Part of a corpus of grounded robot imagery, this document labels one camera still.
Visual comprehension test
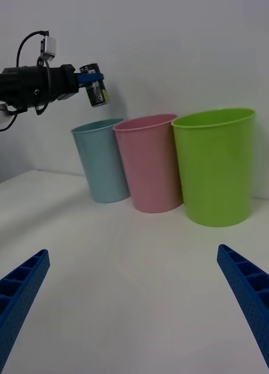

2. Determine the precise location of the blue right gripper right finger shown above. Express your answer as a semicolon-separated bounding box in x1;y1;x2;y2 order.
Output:
216;244;269;374

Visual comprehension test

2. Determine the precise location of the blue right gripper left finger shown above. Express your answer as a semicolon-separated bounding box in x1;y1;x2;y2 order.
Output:
0;248;51;374

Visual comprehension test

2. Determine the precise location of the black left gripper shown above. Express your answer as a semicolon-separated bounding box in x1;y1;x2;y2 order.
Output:
48;63;105;103

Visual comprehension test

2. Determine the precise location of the black drink can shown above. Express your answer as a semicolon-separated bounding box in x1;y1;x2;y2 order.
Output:
79;62;111;108

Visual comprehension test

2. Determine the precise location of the pale blue plastic bin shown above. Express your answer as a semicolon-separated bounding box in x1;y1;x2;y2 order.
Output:
70;118;131;204

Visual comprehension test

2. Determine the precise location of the pink plastic bin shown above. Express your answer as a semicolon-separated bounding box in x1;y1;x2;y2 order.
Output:
112;113;184;214

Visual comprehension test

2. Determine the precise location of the green plastic bin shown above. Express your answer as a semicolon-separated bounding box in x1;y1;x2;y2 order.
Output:
171;108;257;228

